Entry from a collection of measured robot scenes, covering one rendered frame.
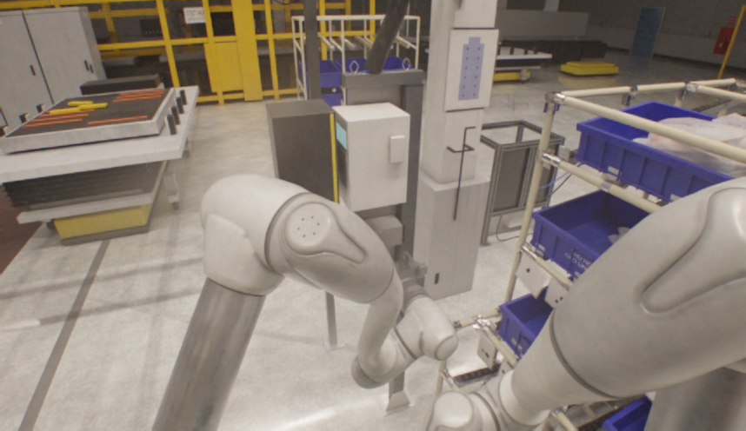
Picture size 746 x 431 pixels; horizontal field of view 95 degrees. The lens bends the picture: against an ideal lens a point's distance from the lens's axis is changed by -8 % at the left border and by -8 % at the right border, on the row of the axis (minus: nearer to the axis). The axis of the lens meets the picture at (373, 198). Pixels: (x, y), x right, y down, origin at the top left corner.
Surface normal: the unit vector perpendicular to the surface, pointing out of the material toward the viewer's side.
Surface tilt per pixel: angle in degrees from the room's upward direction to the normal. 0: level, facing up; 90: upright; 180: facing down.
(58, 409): 0
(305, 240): 35
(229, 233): 60
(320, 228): 39
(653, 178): 98
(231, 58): 90
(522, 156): 90
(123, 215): 90
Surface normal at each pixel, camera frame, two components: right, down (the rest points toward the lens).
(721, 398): -0.62, 0.29
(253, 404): 0.00, -0.88
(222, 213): -0.53, -0.10
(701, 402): -0.84, 0.23
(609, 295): -0.98, -0.13
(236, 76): 0.34, 0.44
